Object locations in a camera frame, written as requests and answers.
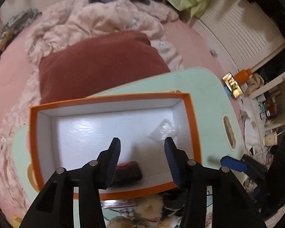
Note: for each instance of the grey patterned cloth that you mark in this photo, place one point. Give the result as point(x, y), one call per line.
point(21, 20)

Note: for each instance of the dark red pillow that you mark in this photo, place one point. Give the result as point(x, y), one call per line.
point(97, 64)

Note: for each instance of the cream cup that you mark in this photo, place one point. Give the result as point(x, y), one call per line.
point(270, 139)

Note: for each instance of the beige crumpled cloth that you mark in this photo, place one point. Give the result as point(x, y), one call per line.
point(254, 83)

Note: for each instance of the glossy black pouch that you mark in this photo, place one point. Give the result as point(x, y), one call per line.
point(130, 172)

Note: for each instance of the white slatted door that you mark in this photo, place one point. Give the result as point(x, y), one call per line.
point(247, 33)

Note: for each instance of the orange gradient cardboard box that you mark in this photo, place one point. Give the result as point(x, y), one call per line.
point(97, 133)

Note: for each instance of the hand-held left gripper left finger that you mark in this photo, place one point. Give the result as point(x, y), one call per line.
point(112, 166)

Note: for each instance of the small grey sock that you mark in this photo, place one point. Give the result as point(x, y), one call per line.
point(213, 53)

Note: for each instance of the smartphone with lit screen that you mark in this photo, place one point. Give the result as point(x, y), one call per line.
point(232, 85)

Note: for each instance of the pink floral quilt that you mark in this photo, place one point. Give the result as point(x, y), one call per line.
point(104, 16)

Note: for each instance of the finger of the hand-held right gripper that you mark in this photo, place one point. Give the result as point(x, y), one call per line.
point(256, 192)
point(232, 163)

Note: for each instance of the grey fluffy pom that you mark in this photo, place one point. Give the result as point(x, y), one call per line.
point(148, 209)

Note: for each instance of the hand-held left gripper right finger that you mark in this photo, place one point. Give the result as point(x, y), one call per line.
point(172, 163)

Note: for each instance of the peach plush toy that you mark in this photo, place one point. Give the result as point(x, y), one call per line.
point(118, 223)

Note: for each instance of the black crumpled bag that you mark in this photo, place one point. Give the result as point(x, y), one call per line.
point(173, 201)

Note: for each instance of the cluster of small jars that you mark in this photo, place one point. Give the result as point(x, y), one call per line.
point(272, 108)

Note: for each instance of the clear plastic packet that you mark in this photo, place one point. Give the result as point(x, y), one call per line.
point(162, 131)

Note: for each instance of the orange bottle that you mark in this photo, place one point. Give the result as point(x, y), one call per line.
point(242, 76)

